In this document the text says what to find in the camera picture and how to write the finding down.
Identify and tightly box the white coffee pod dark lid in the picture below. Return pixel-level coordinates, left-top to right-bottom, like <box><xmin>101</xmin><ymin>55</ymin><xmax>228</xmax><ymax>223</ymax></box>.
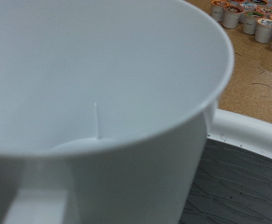
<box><xmin>222</xmin><ymin>4</ymin><xmax>245</xmax><ymax>30</ymax></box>

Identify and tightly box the white two-tier turntable shelf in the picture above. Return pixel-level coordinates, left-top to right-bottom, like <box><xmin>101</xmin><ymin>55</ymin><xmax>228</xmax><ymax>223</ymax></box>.
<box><xmin>179</xmin><ymin>107</ymin><xmax>272</xmax><ymax>224</ymax></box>

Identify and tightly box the white coffee pod green rim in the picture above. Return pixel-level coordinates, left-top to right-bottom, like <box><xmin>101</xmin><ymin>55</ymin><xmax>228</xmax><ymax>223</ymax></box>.
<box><xmin>242</xmin><ymin>10</ymin><xmax>267</xmax><ymax>35</ymax></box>

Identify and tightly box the white mug green tape handle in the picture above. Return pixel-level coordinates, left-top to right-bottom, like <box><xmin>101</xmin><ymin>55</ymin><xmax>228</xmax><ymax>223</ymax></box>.
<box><xmin>0</xmin><ymin>0</ymin><xmax>236</xmax><ymax>224</ymax></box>

